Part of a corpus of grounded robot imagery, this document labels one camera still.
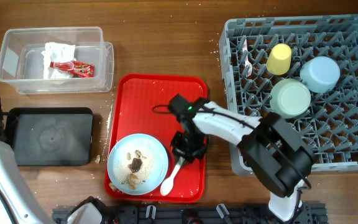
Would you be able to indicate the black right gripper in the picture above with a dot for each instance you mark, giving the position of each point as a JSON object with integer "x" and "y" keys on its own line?
{"x": 189, "y": 156}

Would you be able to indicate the white plastic spoon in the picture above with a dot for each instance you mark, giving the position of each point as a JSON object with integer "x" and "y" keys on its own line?
{"x": 168, "y": 183}

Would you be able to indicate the light blue plate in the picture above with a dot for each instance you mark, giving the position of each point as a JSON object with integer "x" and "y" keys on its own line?
{"x": 141, "y": 142}

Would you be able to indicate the green bowl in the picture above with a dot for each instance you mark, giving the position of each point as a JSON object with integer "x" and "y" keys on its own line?
{"x": 290, "y": 98}

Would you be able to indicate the yellow cup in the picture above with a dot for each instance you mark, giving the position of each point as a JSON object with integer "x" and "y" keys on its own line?
{"x": 278, "y": 62}

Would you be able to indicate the red snack wrapper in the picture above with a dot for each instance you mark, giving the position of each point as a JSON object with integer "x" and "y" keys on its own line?
{"x": 76, "y": 68}

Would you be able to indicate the light blue bowl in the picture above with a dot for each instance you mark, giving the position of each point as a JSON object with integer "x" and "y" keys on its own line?
{"x": 320, "y": 74}

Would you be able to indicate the white napkin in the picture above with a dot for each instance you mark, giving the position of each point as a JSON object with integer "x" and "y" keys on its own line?
{"x": 56, "y": 52}

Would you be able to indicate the white plastic fork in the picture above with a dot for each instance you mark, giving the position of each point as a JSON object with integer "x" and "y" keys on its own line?
{"x": 245, "y": 57}

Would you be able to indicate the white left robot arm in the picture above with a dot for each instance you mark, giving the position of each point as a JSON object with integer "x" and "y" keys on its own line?
{"x": 17, "y": 202}

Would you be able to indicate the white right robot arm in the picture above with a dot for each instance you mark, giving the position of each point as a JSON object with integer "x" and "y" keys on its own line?
{"x": 274, "y": 151}

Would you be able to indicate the red plastic tray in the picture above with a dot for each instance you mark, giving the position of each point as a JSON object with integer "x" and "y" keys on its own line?
{"x": 137, "y": 94}

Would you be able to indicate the black tray bin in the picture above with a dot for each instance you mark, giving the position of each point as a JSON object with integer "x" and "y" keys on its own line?
{"x": 50, "y": 136}

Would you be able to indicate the clear plastic bin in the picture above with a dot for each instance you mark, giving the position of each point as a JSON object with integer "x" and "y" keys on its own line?
{"x": 22, "y": 62}

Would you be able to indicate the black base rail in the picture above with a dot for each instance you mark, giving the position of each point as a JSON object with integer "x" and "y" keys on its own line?
{"x": 312, "y": 213}

